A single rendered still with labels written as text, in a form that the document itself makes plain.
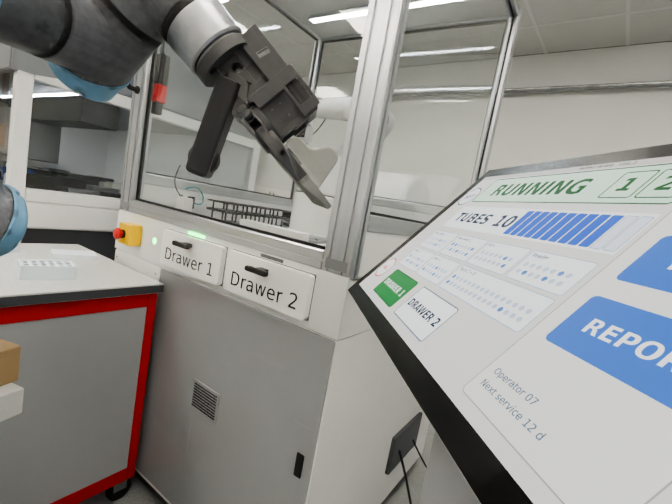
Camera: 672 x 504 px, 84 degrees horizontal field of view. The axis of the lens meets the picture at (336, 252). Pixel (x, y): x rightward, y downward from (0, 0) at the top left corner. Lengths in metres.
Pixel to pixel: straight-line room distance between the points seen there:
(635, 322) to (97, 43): 0.52
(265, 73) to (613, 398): 0.42
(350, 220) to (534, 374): 0.62
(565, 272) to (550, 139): 3.70
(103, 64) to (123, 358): 0.98
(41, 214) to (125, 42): 1.40
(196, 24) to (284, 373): 0.76
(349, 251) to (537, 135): 3.35
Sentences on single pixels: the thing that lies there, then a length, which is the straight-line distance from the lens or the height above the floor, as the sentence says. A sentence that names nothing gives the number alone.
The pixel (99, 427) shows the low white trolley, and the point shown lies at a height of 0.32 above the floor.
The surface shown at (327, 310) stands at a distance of 0.87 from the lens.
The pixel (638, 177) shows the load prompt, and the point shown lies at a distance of 0.41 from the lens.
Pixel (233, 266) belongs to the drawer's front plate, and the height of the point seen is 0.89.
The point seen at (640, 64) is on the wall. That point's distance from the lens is 4.13.
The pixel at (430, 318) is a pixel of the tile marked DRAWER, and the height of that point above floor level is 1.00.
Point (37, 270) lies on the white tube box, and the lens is 1.27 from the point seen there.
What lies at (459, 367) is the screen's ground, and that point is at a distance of 0.30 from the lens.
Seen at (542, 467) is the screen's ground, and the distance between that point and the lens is 0.23.
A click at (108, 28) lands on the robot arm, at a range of 0.52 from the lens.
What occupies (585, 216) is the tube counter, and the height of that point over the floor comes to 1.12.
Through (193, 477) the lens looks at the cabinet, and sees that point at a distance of 1.38.
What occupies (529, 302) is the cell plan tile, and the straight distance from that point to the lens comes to 0.32.
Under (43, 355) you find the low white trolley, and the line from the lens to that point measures 1.25.
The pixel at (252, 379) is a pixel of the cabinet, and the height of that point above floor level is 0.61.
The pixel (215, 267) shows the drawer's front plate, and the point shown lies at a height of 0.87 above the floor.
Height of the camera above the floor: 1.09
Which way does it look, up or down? 7 degrees down
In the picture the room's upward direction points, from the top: 10 degrees clockwise
